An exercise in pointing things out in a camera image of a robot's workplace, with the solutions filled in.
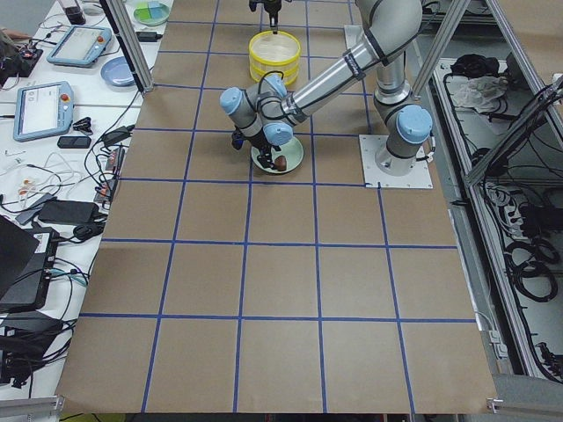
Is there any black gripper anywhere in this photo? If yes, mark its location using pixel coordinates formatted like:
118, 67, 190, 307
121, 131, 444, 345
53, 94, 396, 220
263, 0, 282, 34
249, 131, 275, 170

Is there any brown steamed bun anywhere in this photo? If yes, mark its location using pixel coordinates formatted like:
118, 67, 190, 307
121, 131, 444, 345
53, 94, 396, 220
274, 156, 288, 171

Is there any yellow bamboo steamer basket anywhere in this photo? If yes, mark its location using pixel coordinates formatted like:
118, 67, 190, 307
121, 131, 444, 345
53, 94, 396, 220
249, 56, 300, 86

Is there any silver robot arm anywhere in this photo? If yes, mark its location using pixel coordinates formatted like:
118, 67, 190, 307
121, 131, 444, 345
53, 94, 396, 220
220, 1, 423, 171

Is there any light green plate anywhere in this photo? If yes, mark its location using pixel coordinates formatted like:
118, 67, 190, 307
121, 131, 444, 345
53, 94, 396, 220
251, 137, 304, 175

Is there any green bowl with blocks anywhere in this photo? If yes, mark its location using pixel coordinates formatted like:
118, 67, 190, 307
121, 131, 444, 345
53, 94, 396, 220
133, 1, 171, 26

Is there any black power adapter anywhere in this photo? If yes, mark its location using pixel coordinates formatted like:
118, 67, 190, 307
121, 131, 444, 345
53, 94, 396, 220
135, 31, 162, 42

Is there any blue plate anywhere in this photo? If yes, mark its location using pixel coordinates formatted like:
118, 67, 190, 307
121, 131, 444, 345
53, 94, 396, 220
100, 56, 135, 87

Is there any upper teach pendant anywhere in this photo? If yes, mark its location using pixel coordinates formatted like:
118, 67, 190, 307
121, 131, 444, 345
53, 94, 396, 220
47, 25, 113, 68

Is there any teach pendant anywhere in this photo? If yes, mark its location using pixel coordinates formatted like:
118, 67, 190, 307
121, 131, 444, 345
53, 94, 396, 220
13, 81, 74, 142
47, 25, 113, 68

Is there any white crumpled cloth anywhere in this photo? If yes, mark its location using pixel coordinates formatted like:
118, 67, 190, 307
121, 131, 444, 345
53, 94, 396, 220
452, 76, 508, 113

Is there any lower teach pendant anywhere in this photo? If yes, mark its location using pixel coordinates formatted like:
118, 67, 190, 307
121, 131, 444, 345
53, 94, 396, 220
13, 81, 74, 142

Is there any black laptop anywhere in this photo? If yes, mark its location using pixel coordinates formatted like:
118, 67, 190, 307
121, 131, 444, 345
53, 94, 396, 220
1, 217, 59, 313

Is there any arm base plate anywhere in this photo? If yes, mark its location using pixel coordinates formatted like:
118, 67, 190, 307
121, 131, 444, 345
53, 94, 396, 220
344, 25, 363, 55
359, 135, 434, 189

